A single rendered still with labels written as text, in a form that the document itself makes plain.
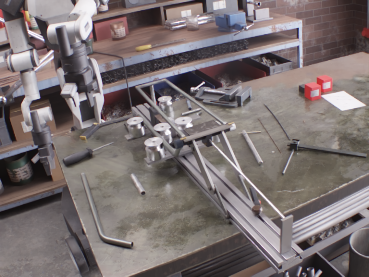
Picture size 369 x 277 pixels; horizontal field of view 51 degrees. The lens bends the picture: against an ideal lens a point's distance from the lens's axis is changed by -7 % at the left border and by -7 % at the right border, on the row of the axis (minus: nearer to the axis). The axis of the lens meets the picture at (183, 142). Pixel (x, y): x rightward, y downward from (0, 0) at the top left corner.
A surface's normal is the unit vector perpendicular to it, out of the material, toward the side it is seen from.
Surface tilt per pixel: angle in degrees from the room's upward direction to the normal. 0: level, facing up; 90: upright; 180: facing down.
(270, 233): 0
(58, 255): 0
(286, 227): 90
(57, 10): 86
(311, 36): 90
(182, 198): 0
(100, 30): 91
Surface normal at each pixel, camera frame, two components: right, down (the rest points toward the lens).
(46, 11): 0.18, 0.39
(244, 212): -0.11, -0.87
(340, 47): 0.40, 0.40
